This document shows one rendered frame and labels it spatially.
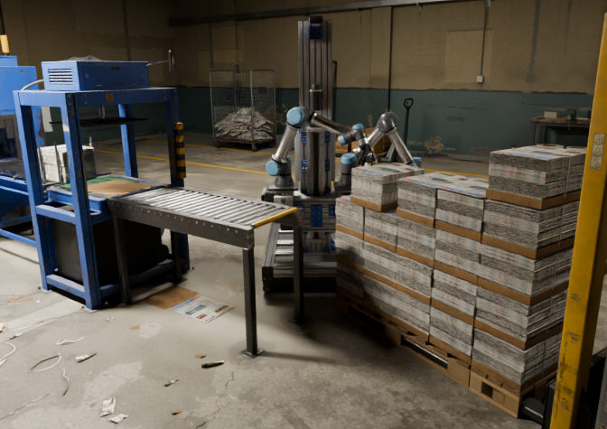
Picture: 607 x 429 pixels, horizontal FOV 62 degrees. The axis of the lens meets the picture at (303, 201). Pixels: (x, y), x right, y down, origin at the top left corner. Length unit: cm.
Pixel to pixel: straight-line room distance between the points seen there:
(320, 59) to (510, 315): 227
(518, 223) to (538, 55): 720
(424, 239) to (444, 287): 28
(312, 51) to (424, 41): 636
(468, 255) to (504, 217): 31
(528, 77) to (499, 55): 62
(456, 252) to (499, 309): 35
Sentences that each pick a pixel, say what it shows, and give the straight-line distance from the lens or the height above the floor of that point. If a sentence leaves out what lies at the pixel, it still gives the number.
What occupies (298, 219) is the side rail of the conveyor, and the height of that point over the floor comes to 74.
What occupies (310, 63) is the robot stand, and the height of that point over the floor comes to 172.
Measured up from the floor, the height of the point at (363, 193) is 92.
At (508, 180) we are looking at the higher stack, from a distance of 251.
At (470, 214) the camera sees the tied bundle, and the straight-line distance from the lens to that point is 267.
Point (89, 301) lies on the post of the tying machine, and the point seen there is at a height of 7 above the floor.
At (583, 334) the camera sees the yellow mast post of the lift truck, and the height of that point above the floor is 67.
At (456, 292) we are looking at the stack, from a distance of 284.
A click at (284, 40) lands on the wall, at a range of 1176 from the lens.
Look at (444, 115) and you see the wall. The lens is 998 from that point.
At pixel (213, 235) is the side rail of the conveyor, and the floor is 72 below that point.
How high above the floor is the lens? 167
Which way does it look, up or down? 15 degrees down
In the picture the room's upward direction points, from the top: 1 degrees counter-clockwise
